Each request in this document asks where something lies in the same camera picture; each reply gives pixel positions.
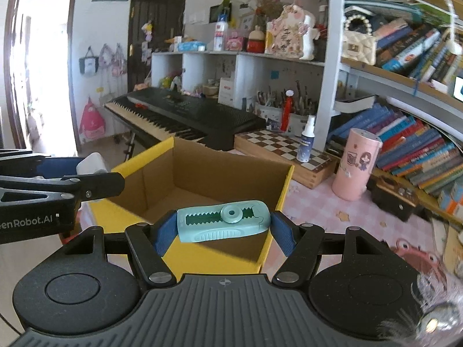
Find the blue tissue pack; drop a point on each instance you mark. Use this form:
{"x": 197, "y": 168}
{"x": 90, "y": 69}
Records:
{"x": 191, "y": 47}

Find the pink backpack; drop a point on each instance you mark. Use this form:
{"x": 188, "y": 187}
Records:
{"x": 92, "y": 123}

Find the teal correction tape dispenser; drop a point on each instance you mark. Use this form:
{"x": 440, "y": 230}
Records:
{"x": 217, "y": 224}

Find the dark wooden door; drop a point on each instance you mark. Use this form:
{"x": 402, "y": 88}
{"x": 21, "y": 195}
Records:
{"x": 159, "y": 14}

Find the floral ceramic figure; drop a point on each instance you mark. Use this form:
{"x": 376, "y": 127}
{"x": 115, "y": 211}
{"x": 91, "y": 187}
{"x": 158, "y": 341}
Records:
{"x": 289, "y": 34}

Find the long row of colourful books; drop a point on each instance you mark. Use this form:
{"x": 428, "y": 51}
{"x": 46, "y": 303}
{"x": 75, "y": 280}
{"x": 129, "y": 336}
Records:
{"x": 408, "y": 148}

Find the white rounded block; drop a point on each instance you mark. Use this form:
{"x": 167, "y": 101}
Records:
{"x": 92, "y": 162}

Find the black picture frame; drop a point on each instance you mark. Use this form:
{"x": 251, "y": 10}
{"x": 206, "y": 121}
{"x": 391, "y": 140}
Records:
{"x": 219, "y": 12}

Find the pink hanging bag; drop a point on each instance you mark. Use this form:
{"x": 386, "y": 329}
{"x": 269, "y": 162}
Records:
{"x": 120, "y": 61}
{"x": 106, "y": 58}

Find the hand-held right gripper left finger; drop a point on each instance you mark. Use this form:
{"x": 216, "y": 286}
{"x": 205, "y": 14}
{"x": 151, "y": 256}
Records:
{"x": 167, "y": 236}

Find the keyboard stand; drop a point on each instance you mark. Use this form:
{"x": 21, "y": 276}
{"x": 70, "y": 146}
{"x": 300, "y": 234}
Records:
{"x": 126, "y": 144}

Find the wooden chessboard box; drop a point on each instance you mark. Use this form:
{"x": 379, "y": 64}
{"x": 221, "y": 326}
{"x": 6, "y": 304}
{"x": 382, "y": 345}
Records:
{"x": 267, "y": 144}

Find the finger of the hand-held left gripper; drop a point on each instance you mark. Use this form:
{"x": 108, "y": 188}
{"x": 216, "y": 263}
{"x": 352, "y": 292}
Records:
{"x": 101, "y": 186}
{"x": 58, "y": 168}

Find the yellow cardboard box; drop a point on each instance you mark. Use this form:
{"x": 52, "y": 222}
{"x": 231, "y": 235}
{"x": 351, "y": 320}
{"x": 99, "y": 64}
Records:
{"x": 217, "y": 258}

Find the white cube shelf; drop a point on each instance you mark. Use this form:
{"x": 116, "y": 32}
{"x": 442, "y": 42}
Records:
{"x": 249, "y": 67}

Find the white dark tote bag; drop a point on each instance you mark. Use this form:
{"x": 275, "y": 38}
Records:
{"x": 89, "y": 65}

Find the white box red label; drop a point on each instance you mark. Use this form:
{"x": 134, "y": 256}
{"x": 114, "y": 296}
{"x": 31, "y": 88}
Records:
{"x": 228, "y": 92}

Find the pink small box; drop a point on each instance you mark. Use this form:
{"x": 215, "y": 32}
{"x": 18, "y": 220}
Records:
{"x": 236, "y": 41}

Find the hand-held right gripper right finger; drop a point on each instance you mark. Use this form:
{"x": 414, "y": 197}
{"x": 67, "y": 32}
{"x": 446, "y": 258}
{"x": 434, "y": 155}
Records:
{"x": 284, "y": 236}

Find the black electronic keyboard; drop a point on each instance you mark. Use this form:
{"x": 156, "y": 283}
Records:
{"x": 202, "y": 115}

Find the white bottle blue cap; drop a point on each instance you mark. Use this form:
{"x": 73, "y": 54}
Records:
{"x": 220, "y": 34}

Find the leaning books beside handbag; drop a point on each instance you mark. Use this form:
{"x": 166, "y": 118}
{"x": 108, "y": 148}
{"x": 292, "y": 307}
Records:
{"x": 412, "y": 47}

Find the black gold tabletop device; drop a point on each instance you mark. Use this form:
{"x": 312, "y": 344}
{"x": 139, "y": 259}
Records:
{"x": 394, "y": 198}

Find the lit screen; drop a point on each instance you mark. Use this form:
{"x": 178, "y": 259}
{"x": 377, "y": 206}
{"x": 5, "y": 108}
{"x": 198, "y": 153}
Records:
{"x": 458, "y": 88}

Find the pink printed desk mat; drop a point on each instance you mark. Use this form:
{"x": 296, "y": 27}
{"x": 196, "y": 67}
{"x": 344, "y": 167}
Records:
{"x": 325, "y": 211}

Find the blue white spray bottle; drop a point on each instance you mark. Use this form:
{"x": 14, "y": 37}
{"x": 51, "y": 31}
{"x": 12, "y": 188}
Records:
{"x": 305, "y": 144}

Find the white pen holder with brushes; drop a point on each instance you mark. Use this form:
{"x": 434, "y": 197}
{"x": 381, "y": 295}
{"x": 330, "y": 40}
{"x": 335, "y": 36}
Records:
{"x": 269, "y": 110}
{"x": 304, "y": 110}

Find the blue orange carton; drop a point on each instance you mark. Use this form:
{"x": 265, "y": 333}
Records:
{"x": 452, "y": 197}

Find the white desk bookshelf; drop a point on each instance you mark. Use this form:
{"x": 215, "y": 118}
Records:
{"x": 334, "y": 36}

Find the red round doll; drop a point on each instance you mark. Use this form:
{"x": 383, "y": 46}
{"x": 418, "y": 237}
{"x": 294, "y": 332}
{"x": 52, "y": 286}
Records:
{"x": 256, "y": 41}

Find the pink cartoon humidifier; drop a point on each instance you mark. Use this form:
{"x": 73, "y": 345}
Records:
{"x": 352, "y": 173}

